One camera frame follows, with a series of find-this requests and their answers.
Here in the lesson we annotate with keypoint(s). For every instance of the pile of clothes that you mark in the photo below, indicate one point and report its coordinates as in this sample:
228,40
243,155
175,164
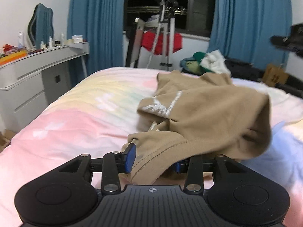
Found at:
215,62

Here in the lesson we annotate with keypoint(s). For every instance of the dark window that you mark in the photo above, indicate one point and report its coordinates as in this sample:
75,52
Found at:
192,16

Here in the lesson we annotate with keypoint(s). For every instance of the white dressing table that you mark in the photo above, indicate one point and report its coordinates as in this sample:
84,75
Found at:
23,95

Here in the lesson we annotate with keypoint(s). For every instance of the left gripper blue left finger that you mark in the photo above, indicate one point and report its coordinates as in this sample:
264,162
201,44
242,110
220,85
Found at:
128,158

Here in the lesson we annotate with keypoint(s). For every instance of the red garment on stand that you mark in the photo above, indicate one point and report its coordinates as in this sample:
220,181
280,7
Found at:
148,40

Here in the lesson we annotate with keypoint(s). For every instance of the blue curtain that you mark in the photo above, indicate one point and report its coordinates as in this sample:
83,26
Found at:
242,30
100,22

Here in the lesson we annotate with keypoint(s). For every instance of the cardboard box on floor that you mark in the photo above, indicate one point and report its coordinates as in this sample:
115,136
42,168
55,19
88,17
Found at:
5,139

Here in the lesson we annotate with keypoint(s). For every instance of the orange tray with items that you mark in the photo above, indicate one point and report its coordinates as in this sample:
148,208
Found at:
11,53

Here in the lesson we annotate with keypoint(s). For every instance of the tan t-shirt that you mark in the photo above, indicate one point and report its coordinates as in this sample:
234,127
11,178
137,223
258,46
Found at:
192,116

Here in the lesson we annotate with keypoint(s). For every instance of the right blue curtain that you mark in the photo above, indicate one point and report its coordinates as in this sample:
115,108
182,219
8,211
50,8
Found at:
242,30

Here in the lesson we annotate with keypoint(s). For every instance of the wavy framed mirror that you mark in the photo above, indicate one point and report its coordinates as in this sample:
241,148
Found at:
40,27

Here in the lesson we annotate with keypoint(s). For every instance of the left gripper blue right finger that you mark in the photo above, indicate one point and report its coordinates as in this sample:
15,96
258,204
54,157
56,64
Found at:
181,167

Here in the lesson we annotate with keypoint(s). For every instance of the white spray bottle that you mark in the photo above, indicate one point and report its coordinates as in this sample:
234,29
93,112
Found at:
21,41

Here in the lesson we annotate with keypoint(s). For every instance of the left blue curtain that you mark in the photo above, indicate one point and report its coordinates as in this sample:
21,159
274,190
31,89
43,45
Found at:
100,22

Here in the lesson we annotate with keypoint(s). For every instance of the garment steamer stand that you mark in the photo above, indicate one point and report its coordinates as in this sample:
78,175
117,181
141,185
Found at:
163,22

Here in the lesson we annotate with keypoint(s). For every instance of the pastel tie-dye bed cover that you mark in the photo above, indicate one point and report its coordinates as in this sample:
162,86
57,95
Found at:
98,114

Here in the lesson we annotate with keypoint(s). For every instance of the brown paper bag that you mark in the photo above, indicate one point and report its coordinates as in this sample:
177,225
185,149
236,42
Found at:
274,75

